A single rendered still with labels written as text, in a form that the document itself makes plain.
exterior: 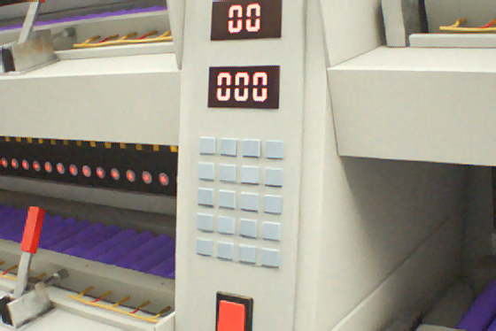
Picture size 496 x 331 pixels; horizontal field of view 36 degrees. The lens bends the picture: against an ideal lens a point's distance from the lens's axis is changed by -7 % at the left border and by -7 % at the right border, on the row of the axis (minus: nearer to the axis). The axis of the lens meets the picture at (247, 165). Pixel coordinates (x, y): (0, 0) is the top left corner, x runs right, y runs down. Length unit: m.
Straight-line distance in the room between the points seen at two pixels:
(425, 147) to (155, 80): 0.17
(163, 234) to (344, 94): 0.31
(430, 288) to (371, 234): 0.09
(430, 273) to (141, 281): 0.21
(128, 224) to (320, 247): 0.33
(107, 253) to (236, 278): 0.24
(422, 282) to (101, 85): 0.24
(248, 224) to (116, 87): 0.13
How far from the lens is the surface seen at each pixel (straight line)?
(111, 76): 0.49
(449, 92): 0.36
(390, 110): 0.38
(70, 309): 0.60
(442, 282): 0.54
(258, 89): 0.41
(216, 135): 0.42
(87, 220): 0.74
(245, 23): 0.41
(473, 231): 0.57
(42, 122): 0.56
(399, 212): 0.47
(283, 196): 0.40
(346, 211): 0.41
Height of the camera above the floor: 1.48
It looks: 3 degrees down
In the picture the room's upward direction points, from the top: 2 degrees clockwise
